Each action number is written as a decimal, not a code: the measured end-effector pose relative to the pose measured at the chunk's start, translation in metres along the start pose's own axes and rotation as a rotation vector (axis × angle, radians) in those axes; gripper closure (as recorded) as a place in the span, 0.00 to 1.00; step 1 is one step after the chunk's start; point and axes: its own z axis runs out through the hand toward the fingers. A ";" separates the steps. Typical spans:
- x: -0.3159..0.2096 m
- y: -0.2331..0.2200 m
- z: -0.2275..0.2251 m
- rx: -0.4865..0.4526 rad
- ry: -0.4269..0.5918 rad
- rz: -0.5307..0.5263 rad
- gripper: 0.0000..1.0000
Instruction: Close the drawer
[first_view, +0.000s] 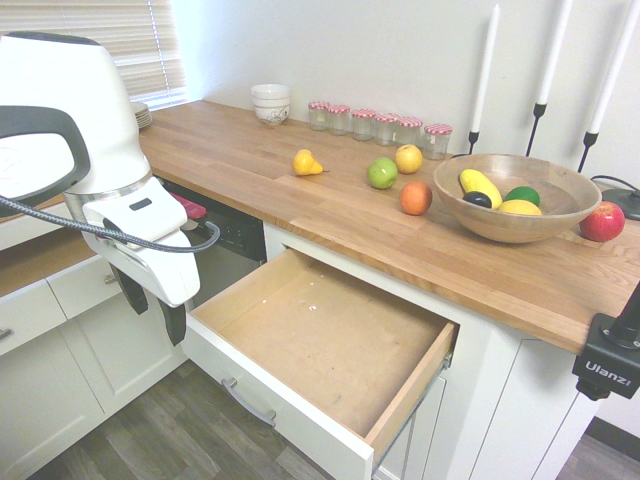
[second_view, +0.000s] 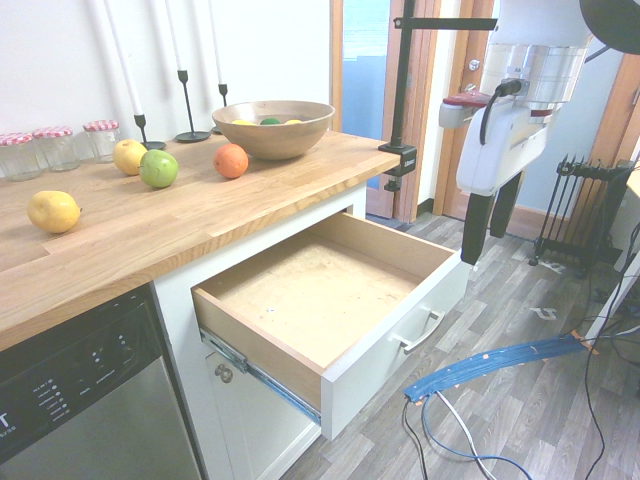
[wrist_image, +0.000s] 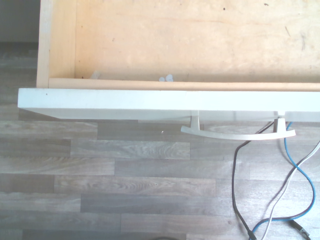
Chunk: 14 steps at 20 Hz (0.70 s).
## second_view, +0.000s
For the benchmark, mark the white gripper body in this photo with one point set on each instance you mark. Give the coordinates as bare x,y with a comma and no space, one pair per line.
492,150

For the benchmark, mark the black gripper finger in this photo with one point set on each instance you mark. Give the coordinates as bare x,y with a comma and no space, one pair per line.
506,205
476,230

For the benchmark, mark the white drawer with wooden inside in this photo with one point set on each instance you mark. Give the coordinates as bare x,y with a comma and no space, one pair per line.
310,290

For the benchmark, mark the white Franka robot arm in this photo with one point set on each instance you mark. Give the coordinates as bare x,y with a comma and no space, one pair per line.
540,25

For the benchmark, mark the black oil radiator heater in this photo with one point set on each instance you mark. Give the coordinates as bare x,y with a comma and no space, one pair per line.
575,210

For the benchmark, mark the silver door deadbolt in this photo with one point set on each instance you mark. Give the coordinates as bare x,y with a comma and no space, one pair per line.
473,64

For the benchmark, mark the black Ulanzi clamp stand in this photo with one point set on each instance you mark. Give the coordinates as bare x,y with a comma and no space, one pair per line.
400,157

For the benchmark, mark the wooden framed glass door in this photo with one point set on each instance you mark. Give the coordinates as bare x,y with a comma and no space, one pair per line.
365,100

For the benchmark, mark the yellow mango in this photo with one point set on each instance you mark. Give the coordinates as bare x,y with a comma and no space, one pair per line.
293,122

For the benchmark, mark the large wooden bowl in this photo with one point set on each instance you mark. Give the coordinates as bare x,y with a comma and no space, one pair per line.
280,140

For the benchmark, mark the green lime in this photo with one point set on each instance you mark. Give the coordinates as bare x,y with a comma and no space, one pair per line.
269,121

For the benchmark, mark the orange fruit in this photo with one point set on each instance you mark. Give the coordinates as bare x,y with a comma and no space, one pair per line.
230,160

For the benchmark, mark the black candle holder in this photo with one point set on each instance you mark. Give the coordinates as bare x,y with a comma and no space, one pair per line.
192,136
140,120
223,90

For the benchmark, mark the silver round door knob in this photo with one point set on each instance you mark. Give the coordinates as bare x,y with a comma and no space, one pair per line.
223,373

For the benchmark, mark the white cabinet door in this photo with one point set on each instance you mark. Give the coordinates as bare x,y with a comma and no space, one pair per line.
260,430

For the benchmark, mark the tall white candle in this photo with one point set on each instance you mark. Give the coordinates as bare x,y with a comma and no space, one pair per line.
122,55
175,40
215,40

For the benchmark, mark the white kitchen cabinet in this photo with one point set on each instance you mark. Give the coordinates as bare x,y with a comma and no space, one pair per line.
185,350

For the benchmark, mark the green apple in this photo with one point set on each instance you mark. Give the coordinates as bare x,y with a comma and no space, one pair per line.
158,168

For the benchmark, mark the yellow apple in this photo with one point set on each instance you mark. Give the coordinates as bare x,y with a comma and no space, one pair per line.
126,156

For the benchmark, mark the glass jar red checked lid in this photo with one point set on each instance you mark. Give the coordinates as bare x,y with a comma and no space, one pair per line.
17,157
55,150
102,142

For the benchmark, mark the stainless steel dishwasher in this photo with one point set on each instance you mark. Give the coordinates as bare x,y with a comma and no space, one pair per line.
100,425

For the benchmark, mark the yellow pear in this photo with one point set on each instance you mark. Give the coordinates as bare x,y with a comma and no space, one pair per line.
52,211

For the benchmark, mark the grey and red wrist camera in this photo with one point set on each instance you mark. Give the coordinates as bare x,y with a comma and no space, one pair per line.
457,112

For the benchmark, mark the metal drawer slide rail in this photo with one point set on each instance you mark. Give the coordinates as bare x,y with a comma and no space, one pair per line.
235,356

